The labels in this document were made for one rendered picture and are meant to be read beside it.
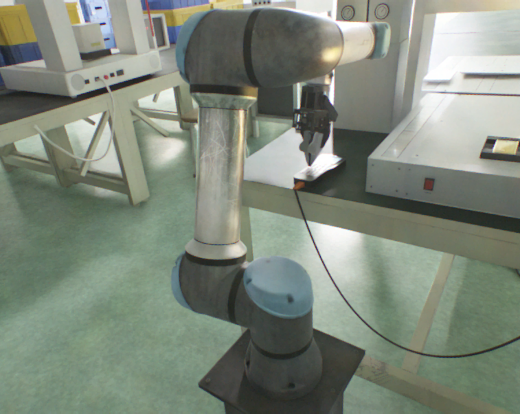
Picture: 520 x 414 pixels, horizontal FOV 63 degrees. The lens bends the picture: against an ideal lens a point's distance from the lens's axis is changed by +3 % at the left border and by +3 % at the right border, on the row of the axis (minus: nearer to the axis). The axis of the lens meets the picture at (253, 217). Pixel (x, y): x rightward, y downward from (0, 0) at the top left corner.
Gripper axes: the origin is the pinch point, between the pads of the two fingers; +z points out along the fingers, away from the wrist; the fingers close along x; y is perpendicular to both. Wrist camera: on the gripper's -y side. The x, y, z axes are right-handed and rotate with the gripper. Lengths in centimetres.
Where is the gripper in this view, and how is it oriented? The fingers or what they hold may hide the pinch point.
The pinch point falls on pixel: (310, 161)
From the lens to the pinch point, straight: 122.7
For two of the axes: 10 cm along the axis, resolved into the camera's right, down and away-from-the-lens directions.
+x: 7.9, 2.5, -5.6
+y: -6.1, 2.0, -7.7
